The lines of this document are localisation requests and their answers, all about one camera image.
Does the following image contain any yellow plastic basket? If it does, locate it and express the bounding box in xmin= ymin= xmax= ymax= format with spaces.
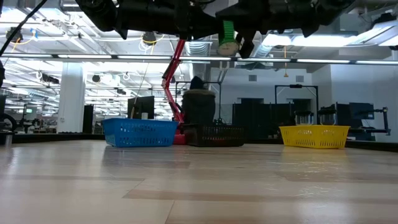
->
xmin=279 ymin=124 xmax=351 ymax=149

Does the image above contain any black plastic basket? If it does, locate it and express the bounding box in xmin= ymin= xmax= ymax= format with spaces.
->
xmin=182 ymin=124 xmax=246 ymax=147

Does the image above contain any white pillar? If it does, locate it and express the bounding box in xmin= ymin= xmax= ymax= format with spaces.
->
xmin=57 ymin=63 xmax=85 ymax=134

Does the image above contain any red desk lamp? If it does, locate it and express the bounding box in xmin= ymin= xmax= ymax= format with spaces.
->
xmin=160 ymin=39 xmax=187 ymax=146

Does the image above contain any black overhead camera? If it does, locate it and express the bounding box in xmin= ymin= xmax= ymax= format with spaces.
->
xmin=142 ymin=30 xmax=157 ymax=46

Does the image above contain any person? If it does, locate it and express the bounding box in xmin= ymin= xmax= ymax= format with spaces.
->
xmin=182 ymin=75 xmax=216 ymax=125

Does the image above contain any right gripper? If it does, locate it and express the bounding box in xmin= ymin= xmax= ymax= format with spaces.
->
xmin=217 ymin=0 xmax=315 ymax=59

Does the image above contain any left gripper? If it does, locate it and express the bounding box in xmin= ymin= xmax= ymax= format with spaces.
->
xmin=178 ymin=0 xmax=223 ymax=40

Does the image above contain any blue plastic basket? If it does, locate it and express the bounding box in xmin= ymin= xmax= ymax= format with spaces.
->
xmin=102 ymin=118 xmax=178 ymax=148

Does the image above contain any background robot station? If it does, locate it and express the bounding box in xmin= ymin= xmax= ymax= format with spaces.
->
xmin=348 ymin=102 xmax=391 ymax=141

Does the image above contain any black capped hourglass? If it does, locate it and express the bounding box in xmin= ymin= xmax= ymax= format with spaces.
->
xmin=294 ymin=110 xmax=315 ymax=126

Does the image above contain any black computer monitor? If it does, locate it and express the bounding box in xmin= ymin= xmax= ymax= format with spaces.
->
xmin=127 ymin=95 xmax=155 ymax=120

